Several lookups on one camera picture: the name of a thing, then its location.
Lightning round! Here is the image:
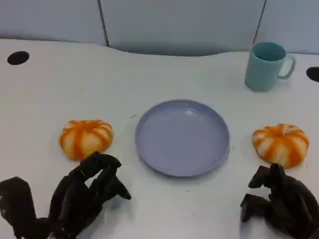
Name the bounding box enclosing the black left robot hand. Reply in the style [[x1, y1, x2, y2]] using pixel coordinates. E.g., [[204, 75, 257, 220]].
[[48, 151, 132, 239]]

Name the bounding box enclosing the orange and white bread roll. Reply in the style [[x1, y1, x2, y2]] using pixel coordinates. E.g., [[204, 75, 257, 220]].
[[252, 123, 310, 169], [59, 119, 114, 160]]

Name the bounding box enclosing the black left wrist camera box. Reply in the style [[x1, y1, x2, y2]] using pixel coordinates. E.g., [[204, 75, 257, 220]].
[[0, 176, 37, 239]]

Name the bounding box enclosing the black table cable grommet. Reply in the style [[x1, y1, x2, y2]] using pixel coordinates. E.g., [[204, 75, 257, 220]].
[[7, 51, 30, 66], [306, 66, 319, 83]]

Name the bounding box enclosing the pale green mug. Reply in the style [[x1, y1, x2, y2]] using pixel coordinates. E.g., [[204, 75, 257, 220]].
[[244, 41, 297, 92]]

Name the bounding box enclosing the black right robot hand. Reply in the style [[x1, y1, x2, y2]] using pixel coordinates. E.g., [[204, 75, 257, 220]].
[[240, 163, 319, 239]]

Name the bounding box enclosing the lilac plate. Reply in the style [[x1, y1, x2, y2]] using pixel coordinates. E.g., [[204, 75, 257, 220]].
[[135, 99, 230, 178]]

